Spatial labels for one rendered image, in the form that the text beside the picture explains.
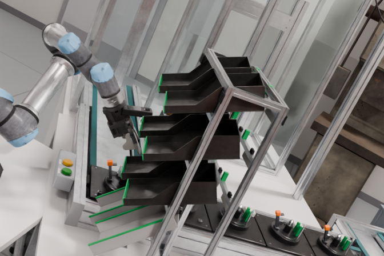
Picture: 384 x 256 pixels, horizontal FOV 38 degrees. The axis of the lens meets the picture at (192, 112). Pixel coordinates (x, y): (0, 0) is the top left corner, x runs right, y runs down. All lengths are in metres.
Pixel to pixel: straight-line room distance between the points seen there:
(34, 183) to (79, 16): 4.55
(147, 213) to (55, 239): 0.36
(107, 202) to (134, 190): 0.26
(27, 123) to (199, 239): 0.80
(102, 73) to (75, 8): 4.73
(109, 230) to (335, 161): 3.43
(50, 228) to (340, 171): 3.45
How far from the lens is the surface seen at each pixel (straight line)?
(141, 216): 1.87
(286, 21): 3.23
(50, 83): 2.37
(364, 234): 3.10
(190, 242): 2.22
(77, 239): 2.08
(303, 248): 2.50
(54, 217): 2.15
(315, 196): 5.22
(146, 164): 1.92
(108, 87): 2.02
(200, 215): 2.32
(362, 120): 5.46
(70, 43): 2.05
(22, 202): 2.17
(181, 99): 1.68
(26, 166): 2.39
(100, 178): 2.26
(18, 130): 2.25
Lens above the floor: 2.06
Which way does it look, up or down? 19 degrees down
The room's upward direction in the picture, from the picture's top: 25 degrees clockwise
